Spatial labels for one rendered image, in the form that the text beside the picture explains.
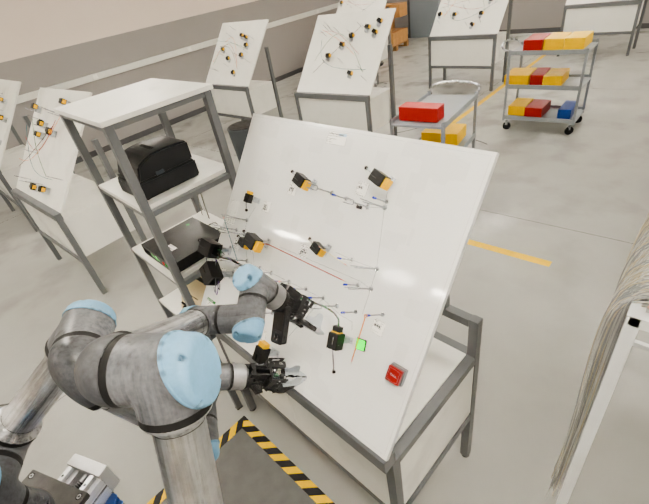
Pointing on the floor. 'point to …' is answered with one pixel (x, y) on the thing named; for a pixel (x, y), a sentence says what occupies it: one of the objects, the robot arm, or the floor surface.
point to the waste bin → (239, 135)
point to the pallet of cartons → (398, 28)
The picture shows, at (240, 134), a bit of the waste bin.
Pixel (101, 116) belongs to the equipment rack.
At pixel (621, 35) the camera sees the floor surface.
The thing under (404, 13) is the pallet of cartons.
